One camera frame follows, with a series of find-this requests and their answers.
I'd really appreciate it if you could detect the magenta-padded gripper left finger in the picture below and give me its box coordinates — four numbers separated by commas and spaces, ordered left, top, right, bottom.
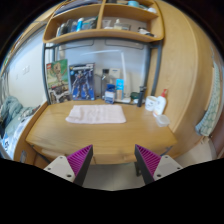
43, 144, 94, 187

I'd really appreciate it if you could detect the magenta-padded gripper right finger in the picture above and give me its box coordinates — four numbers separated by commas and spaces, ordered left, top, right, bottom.
134, 144, 184, 185

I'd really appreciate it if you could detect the pale pink towel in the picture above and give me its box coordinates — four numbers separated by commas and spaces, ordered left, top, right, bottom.
65, 104, 127, 125

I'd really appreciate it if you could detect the clear plastic container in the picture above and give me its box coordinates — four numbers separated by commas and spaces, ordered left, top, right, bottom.
155, 114, 171, 128

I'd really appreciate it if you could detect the white bottle with red cap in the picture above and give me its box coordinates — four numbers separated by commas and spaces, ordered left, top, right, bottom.
152, 88, 168, 118

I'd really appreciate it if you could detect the white mug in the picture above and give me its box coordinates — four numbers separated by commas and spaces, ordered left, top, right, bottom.
144, 95, 158, 112

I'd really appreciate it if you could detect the green patterned hanging cloth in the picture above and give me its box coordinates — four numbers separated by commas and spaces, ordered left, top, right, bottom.
195, 63, 223, 137

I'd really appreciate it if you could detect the bed with blue-green bedding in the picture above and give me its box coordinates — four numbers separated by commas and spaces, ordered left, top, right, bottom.
0, 95, 43, 158

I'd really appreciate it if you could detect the black electric shaver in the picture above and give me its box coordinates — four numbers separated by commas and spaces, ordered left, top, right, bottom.
136, 86, 148, 108

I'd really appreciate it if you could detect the green round container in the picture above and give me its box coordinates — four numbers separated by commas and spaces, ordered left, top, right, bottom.
130, 91, 141, 101

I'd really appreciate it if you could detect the small blue and white box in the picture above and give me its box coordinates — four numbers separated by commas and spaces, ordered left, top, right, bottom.
104, 84, 117, 104

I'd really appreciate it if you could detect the green tree figure toy box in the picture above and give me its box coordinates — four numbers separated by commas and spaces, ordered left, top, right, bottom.
45, 59, 72, 104

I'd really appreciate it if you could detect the blue robot model kit box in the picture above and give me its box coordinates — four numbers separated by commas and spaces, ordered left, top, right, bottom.
68, 63, 96, 101

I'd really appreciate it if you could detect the tall light blue box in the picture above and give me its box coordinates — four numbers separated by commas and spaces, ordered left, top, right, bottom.
115, 78, 125, 101

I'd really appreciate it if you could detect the clear bottle with dark cap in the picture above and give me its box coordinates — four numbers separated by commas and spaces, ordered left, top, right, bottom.
100, 68, 111, 98

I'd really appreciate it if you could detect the white desk lamp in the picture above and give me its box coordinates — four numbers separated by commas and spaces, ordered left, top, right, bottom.
79, 49, 133, 104

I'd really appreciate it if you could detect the wooden shelf unit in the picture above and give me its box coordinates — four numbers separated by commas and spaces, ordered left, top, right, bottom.
42, 0, 166, 45

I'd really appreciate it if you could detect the white wall device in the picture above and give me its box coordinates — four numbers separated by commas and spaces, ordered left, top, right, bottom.
108, 68, 122, 83

